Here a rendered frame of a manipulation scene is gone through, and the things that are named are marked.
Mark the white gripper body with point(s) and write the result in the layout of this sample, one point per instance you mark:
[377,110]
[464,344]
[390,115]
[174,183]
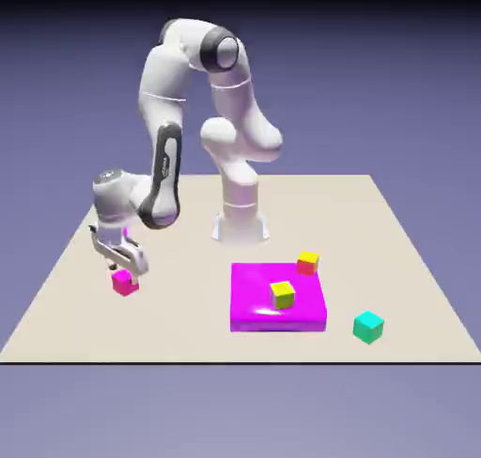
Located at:
[121,254]

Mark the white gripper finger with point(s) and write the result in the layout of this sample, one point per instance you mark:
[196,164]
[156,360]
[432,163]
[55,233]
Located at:
[112,265]
[135,276]

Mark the small pink cube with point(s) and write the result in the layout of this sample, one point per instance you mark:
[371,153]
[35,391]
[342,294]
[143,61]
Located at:
[124,282]

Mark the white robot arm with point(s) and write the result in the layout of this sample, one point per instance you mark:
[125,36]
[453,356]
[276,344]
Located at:
[233,101]

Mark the small yellow-green cube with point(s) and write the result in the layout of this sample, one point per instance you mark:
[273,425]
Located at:
[282,295]

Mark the small orange cube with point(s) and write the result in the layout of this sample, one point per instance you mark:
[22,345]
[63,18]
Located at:
[308,263]

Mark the small teal cube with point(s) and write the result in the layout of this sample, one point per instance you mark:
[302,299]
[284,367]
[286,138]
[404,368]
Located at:
[368,326]

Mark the large magenta box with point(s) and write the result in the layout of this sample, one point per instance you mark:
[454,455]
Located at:
[259,300]

